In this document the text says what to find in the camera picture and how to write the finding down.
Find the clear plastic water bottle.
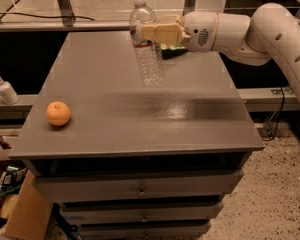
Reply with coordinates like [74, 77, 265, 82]
[129, 0, 164, 86]

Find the grey drawer cabinet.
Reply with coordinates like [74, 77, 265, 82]
[12, 31, 263, 240]

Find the black cable near arm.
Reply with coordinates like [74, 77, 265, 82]
[261, 85, 288, 142]

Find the green snack bag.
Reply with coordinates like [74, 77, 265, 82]
[160, 44, 188, 60]

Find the brown cardboard box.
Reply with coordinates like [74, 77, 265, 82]
[0, 171, 52, 240]

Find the white pump dispenser bottle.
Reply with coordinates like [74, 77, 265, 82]
[0, 76, 19, 105]

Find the metal frame railing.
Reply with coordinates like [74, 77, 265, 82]
[0, 0, 300, 32]

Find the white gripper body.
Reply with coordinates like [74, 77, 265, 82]
[182, 11, 218, 52]

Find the orange fruit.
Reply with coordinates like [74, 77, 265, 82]
[46, 101, 71, 126]

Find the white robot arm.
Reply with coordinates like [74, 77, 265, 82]
[136, 3, 300, 103]

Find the black cable on floor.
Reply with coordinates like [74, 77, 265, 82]
[0, 11, 96, 22]

